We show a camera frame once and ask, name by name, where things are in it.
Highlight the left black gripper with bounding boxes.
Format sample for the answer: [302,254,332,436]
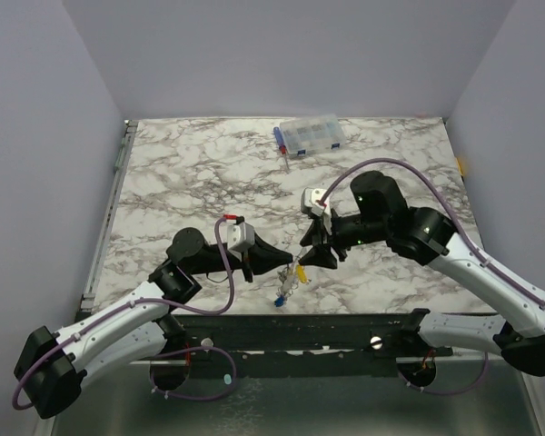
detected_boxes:
[190,230,293,282]

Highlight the yellow key tag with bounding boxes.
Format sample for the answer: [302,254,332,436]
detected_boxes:
[295,265,308,283]

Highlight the metal key organizer ring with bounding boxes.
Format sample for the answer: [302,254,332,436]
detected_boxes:
[272,248,311,310]

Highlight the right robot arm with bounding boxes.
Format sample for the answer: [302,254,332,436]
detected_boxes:
[299,171,545,377]

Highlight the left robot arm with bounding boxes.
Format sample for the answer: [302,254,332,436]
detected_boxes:
[11,221,293,419]

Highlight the clear plastic organizer box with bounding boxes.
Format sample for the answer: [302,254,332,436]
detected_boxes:
[278,114,346,157]

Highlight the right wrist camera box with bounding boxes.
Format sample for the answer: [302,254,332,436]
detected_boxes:
[301,187,332,233]

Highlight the black mounting rail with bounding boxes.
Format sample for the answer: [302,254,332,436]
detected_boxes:
[158,310,452,379]

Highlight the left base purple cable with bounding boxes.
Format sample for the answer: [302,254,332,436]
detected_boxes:
[150,345,237,402]

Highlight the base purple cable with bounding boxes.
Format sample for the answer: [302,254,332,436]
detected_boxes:
[403,349,490,395]
[150,345,237,402]

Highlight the blue handled screwdriver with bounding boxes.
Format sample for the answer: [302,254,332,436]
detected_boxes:
[273,126,290,173]

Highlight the yellow wall clip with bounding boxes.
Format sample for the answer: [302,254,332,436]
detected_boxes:
[456,157,467,180]

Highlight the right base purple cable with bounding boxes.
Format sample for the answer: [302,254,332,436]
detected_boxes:
[403,349,490,395]

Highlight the metal side rail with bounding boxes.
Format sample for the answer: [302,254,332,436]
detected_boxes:
[79,120,139,312]

